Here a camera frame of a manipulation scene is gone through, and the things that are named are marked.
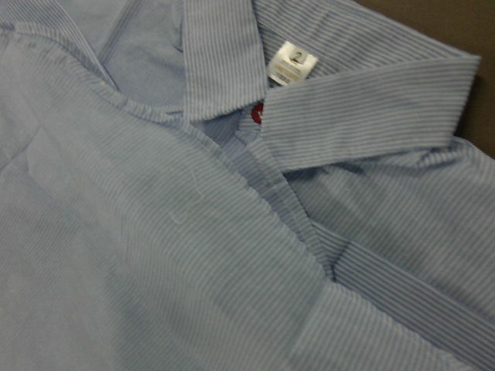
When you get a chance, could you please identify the blue white striped shirt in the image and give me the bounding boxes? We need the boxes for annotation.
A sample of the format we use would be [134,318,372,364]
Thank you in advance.
[1,1,494,370]

